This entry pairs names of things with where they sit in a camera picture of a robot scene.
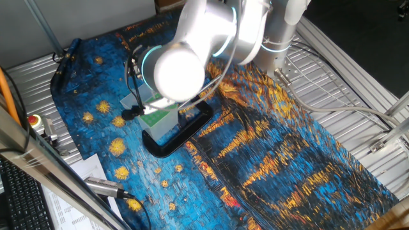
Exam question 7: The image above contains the orange pole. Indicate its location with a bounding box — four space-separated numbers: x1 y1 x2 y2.
0 66 22 126

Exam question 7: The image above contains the black tripod device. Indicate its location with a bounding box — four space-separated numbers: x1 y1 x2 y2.
397 0 409 22

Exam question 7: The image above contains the printed white paper sheet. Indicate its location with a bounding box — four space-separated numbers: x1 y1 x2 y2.
40 153 125 230

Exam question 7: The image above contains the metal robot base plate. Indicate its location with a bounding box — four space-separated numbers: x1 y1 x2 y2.
274 53 304 86

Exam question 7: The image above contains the black camera cable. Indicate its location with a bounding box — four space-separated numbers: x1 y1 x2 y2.
127 192 153 230

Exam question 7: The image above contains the starry night painting cloth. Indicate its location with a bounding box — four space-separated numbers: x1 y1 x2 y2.
50 8 401 230

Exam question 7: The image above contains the wooden board corner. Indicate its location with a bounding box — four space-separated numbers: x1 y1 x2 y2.
363 197 409 230

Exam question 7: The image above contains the aluminium frame bar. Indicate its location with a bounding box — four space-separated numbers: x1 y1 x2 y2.
0 104 132 230

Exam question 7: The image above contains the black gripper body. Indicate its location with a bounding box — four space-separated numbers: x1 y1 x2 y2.
126 59 143 81

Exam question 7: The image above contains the red emergency stop button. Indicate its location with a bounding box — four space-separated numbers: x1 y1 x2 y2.
27 114 59 144

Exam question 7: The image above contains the clear box with green rack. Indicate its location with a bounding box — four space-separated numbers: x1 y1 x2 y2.
120 83 180 142

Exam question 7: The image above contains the grey metal pole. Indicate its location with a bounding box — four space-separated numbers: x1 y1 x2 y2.
23 0 65 59

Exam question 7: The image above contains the black wrist-mounted device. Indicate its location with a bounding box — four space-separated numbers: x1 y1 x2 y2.
121 106 145 121

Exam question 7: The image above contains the brown cardboard box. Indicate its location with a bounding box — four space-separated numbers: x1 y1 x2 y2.
154 0 187 14

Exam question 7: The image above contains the black C-clamp with steel screw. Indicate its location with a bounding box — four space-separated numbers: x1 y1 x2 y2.
141 99 214 159

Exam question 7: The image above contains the thick grey base cable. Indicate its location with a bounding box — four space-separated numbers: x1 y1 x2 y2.
274 68 409 132

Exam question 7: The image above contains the silver ridged camera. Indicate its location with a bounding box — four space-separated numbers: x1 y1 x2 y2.
84 176 135 201

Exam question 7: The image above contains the black computer keyboard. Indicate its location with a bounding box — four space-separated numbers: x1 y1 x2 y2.
0 157 56 230

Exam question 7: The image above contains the aluminium corner frame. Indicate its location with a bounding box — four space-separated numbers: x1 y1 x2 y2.
369 90 409 155

